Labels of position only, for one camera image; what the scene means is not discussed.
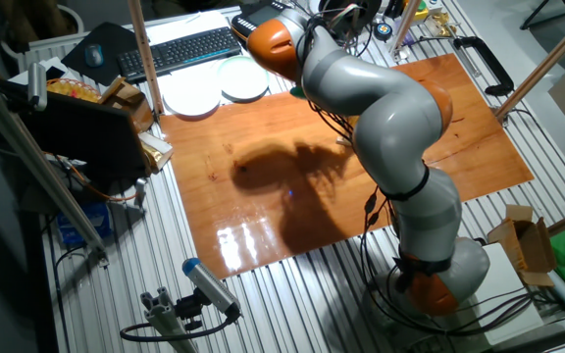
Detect small wooden box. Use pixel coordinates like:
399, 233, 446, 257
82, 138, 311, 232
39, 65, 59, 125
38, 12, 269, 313
98, 76, 155, 133

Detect black office chair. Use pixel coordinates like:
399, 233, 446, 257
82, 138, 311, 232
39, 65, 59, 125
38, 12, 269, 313
520, 0, 565, 31

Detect black metal handle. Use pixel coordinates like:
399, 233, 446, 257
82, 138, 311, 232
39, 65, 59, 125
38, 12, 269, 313
452, 35, 515, 97

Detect white plate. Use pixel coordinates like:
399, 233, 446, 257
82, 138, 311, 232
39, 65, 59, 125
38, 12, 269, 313
162, 73, 223, 118

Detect gold foil packet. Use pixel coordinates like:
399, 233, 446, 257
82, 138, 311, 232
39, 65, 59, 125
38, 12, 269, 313
137, 130, 175, 173

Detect blue packet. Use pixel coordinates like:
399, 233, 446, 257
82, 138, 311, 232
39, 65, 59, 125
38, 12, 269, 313
56, 200, 113, 246

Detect black monitor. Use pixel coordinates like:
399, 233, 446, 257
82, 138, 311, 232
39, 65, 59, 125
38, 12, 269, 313
17, 90, 152, 180

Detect glossy wooden board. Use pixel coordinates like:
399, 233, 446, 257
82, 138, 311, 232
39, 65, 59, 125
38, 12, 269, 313
158, 52, 536, 280

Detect black round tape measure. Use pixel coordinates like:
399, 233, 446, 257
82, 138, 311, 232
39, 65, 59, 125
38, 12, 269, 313
373, 21, 394, 42

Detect open cardboard box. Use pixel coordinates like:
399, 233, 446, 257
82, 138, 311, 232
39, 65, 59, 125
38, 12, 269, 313
487, 204, 558, 288

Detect white paper sheet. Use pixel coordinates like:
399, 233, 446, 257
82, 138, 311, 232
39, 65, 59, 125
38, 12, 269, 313
143, 10, 230, 46

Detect yellow green button box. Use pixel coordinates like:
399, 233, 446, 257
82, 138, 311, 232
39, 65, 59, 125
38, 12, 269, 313
409, 0, 431, 22

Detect black computer keyboard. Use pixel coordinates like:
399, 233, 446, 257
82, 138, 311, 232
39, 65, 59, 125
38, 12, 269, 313
116, 25, 242, 83

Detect black mouse pad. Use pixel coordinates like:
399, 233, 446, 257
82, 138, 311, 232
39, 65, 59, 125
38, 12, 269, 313
60, 21, 141, 87

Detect silver camera with blue end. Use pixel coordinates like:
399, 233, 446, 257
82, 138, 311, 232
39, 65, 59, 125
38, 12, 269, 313
181, 257, 242, 320

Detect small metal clamp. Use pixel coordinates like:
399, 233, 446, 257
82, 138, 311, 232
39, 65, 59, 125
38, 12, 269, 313
132, 176, 149, 212

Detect pale green plate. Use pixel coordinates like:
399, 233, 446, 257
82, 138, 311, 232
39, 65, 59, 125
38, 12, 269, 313
215, 55, 271, 103

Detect short aluminium profile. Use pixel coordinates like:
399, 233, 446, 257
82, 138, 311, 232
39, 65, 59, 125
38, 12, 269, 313
139, 286, 200, 353

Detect brass fitting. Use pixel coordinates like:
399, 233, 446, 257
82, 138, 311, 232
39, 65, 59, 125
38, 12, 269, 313
429, 12, 453, 38

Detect aluminium frame beam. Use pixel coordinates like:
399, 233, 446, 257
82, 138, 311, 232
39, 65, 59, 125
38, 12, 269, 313
0, 66, 110, 266

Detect black flat bar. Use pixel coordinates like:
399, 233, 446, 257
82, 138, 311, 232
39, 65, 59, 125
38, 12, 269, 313
488, 323, 565, 353

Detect orange cable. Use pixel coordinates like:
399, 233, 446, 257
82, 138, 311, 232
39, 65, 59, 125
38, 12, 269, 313
69, 159, 139, 203

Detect yellow basket with fruit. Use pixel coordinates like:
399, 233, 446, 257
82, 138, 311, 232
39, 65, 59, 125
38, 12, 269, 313
45, 77, 102, 103

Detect silver camera on beam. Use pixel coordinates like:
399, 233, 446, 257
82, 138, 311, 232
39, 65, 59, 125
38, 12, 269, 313
26, 61, 49, 112

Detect black camera cable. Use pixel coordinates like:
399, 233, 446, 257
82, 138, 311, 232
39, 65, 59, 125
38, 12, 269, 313
119, 303, 242, 343

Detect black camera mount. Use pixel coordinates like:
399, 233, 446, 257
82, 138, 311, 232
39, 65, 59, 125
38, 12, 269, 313
174, 287, 206, 332

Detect black orange teach pendant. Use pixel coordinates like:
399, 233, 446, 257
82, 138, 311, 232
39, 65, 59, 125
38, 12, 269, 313
231, 0, 293, 40

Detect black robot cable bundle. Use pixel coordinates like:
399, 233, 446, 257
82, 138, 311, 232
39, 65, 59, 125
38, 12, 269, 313
358, 185, 551, 339

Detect grey computer mouse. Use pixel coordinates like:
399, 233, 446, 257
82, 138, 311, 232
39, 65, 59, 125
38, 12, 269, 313
84, 43, 105, 69

